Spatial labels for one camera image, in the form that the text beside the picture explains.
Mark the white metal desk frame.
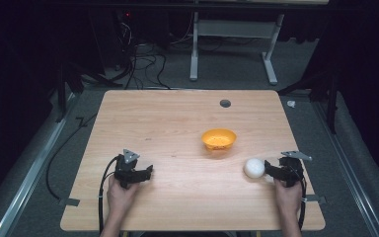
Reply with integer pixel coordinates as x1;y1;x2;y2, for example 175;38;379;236
189;11;286;86

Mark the silver floor rail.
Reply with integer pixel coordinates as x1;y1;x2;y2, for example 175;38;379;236
0;93;77;237
311;100;379;237

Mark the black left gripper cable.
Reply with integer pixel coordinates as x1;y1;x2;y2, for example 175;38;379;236
97;155;120;235

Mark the tangle of black cables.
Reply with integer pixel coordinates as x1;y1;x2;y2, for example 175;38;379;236
113;13;173;91

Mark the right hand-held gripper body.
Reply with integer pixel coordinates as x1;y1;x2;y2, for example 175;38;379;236
276;150;314;189

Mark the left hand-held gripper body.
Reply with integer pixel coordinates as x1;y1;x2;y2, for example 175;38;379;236
113;148;143;190

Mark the grey tape strip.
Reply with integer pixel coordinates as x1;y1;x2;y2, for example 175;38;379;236
305;194;328;205
58;197;81;207

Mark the person's left hand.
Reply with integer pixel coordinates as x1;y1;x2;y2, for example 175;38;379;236
106;175;141;215

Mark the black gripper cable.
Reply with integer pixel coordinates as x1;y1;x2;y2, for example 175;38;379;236
97;155;120;235
296;176;308;232

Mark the black floor cable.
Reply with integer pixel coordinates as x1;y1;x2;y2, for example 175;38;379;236
44;113;99;200

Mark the orange bowl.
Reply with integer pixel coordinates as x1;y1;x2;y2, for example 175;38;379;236
200;127;238;152

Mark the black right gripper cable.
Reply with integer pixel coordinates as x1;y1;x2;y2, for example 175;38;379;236
296;176;308;232

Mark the white ball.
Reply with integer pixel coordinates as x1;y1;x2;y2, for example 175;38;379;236
243;157;266;180

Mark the person's right hand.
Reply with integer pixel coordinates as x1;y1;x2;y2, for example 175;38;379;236
273;179;304;215

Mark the black metal stand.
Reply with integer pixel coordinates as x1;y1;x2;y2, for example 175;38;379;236
276;70;340;135
54;60;123;123

